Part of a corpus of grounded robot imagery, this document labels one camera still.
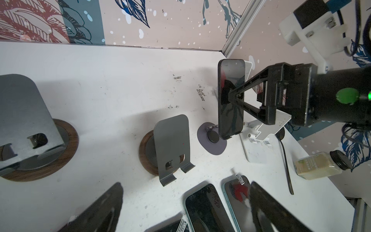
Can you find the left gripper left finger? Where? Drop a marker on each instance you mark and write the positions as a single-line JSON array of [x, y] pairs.
[[102, 215]]

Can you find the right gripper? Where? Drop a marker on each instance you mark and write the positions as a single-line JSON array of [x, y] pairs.
[[286, 88]]

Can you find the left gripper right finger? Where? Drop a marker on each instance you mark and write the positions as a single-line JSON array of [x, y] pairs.
[[269, 215]]

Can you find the large black reflective phone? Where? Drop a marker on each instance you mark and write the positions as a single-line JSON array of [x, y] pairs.
[[174, 224]]

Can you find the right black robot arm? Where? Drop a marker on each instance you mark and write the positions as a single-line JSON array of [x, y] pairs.
[[338, 96]]

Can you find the tall black phone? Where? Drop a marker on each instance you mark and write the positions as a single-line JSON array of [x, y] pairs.
[[231, 75]]

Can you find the grey round base stand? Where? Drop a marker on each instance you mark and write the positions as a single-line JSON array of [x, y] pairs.
[[210, 140]]

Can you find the wooden base phone stand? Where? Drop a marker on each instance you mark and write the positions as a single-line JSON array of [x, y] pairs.
[[166, 149]]

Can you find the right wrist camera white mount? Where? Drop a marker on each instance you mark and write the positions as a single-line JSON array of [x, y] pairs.
[[313, 24]]

